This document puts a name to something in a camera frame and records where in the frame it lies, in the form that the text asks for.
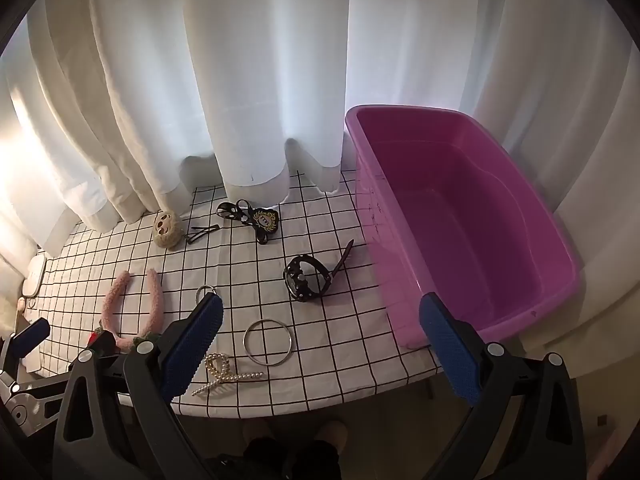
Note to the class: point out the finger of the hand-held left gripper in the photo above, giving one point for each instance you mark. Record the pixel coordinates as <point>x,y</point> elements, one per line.
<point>31,335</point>

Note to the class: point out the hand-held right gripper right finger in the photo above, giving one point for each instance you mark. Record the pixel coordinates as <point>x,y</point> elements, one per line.
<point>450,350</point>

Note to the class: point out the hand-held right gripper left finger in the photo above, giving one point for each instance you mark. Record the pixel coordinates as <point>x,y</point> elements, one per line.
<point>192,347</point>

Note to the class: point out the pearl hair claw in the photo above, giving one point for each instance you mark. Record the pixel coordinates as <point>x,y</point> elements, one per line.
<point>220,365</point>

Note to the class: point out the large silver bangle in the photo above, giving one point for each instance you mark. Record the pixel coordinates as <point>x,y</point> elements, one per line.
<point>244,342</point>

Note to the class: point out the pink fuzzy mushroom headband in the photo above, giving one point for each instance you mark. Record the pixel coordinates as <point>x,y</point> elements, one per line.
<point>112,305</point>

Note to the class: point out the beige plush face hair clip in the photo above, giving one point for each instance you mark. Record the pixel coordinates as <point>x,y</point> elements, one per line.
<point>166,230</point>

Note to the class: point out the black wrist watch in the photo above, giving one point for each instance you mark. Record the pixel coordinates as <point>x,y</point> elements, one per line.
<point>301,275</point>

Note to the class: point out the pink plastic basin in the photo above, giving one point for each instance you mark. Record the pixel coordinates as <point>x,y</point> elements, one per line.
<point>450,210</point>

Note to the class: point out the white flat device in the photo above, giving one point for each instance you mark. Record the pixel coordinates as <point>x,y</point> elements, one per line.
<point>35,275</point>

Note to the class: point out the white black-grid tablecloth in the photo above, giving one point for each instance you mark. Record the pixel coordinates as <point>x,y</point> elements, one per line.
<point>350,350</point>

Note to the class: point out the black snap hair clip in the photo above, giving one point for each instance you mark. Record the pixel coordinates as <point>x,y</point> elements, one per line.
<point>205,230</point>

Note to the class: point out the beige slipper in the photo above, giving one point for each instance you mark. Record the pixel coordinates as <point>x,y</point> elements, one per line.
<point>332,432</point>

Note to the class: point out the black ribbon bow badge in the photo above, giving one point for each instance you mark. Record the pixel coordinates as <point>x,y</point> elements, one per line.
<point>264,221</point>

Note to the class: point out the white curtain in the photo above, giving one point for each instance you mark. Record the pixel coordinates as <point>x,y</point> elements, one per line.
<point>250,60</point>

